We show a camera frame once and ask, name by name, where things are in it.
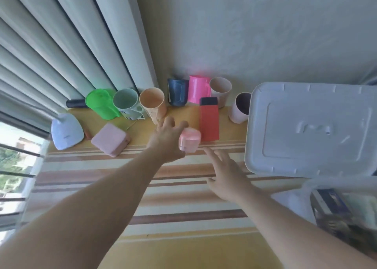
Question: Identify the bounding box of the navy blue plastic cup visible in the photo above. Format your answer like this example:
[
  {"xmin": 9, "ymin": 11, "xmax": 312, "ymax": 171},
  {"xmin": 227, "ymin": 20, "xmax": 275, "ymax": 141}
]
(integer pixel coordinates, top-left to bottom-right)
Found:
[{"xmin": 167, "ymin": 78, "xmax": 189, "ymax": 107}]

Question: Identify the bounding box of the bright pink plastic jug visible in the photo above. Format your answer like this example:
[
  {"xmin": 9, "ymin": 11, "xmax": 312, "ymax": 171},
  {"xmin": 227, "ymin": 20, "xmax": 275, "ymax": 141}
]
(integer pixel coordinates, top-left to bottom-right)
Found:
[{"xmin": 188, "ymin": 75, "xmax": 212, "ymax": 104}]

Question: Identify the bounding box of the black and white small box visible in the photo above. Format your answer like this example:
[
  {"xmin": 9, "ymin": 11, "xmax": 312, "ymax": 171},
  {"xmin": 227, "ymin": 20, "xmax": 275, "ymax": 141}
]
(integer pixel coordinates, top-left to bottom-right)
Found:
[{"xmin": 121, "ymin": 106, "xmax": 147, "ymax": 121}]

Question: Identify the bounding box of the white lamp base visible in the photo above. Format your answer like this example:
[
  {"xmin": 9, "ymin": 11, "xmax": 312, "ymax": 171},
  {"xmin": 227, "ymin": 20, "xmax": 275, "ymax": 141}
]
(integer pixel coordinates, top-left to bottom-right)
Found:
[{"xmin": 51, "ymin": 113, "xmax": 85, "ymax": 151}]

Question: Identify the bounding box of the red bottle with black cap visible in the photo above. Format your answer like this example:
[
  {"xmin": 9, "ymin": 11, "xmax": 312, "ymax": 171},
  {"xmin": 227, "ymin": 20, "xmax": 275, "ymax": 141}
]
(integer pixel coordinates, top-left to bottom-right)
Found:
[{"xmin": 199, "ymin": 97, "xmax": 220, "ymax": 143}]

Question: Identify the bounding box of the pale grey curtain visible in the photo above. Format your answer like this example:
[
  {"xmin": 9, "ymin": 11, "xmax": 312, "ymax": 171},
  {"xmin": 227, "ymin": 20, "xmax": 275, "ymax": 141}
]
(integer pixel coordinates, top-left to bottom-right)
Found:
[{"xmin": 0, "ymin": 0, "xmax": 159, "ymax": 132}]

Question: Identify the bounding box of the person's right forearm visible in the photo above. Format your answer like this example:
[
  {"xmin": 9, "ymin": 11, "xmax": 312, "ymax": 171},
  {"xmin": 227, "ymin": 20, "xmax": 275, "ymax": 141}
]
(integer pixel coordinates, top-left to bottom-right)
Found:
[{"xmin": 239, "ymin": 188, "xmax": 377, "ymax": 269}]

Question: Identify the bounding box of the dark blue printed box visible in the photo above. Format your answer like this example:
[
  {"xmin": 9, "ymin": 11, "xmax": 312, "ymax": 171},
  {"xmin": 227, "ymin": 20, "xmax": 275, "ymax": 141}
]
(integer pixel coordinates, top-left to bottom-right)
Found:
[{"xmin": 310, "ymin": 188, "xmax": 354, "ymax": 237}]

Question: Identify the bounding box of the peach plastic cup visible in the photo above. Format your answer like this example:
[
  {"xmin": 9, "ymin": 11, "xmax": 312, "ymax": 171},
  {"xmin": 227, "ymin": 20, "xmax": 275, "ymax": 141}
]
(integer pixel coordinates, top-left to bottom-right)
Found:
[{"xmin": 139, "ymin": 87, "xmax": 167, "ymax": 125}]

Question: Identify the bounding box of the small pink plastic cup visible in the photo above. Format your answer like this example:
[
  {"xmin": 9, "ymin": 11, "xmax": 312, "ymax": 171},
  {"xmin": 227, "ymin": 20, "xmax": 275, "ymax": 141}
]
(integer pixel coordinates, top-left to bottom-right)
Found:
[{"xmin": 178, "ymin": 127, "xmax": 202, "ymax": 153}]

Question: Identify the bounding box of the window with bars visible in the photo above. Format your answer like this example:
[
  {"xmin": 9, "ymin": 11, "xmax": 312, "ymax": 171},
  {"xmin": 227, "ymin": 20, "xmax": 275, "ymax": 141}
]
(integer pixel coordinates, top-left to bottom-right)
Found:
[{"xmin": 0, "ymin": 121, "xmax": 50, "ymax": 243}]

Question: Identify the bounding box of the striped yellow tablecloth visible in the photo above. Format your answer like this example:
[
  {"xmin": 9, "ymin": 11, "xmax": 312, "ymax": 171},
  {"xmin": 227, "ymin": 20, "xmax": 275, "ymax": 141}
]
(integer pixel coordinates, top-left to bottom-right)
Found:
[{"xmin": 22, "ymin": 104, "xmax": 307, "ymax": 269}]

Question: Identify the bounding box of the black cylinder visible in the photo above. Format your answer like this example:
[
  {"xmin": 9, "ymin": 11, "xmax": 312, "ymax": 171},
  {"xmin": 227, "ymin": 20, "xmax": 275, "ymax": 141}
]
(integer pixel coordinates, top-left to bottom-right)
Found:
[{"xmin": 66, "ymin": 99, "xmax": 88, "ymax": 109}]

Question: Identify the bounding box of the pale green plastic cup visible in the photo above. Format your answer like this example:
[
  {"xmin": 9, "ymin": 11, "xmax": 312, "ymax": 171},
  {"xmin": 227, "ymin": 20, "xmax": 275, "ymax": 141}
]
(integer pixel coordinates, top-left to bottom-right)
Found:
[{"xmin": 113, "ymin": 88, "xmax": 144, "ymax": 121}]

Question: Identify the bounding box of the white plastic container lid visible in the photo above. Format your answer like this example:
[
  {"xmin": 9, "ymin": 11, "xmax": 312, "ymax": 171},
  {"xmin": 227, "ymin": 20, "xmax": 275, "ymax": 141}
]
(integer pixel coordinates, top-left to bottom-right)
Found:
[{"xmin": 244, "ymin": 82, "xmax": 377, "ymax": 178}]

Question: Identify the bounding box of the lilac plastic cup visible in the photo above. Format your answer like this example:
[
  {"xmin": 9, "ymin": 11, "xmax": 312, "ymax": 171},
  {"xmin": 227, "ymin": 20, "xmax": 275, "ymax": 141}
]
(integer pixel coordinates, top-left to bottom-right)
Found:
[{"xmin": 229, "ymin": 92, "xmax": 252, "ymax": 124}]

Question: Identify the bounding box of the green plastic jug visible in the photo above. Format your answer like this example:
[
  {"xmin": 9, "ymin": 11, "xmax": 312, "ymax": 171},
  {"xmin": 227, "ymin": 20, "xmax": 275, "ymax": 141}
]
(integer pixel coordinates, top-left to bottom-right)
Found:
[{"xmin": 85, "ymin": 89, "xmax": 121, "ymax": 121}]

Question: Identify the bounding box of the person's left forearm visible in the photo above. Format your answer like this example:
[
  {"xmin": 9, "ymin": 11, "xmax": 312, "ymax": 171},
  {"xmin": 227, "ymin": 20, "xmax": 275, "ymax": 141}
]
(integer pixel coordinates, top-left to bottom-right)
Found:
[{"xmin": 0, "ymin": 149, "xmax": 165, "ymax": 269}]

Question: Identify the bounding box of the pink square plastic box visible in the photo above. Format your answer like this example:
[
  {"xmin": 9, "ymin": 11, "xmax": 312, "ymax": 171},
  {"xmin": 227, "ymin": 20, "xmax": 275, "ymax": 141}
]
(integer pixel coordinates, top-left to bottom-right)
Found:
[{"xmin": 91, "ymin": 123, "xmax": 131, "ymax": 158}]

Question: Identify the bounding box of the person's left hand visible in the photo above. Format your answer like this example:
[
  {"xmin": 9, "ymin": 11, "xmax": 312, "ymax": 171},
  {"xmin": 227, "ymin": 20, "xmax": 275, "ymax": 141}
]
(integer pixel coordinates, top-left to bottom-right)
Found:
[{"xmin": 146, "ymin": 116, "xmax": 189, "ymax": 164}]

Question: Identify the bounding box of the beige plastic cup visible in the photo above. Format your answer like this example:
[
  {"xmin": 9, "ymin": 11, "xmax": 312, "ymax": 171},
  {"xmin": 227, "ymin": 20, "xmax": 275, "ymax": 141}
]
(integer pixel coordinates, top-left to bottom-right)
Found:
[{"xmin": 209, "ymin": 77, "xmax": 232, "ymax": 108}]

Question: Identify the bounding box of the person's right hand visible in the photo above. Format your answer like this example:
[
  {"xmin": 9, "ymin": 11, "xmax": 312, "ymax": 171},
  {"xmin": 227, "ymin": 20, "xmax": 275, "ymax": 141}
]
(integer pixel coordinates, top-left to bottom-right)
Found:
[{"xmin": 203, "ymin": 147, "xmax": 256, "ymax": 203}]

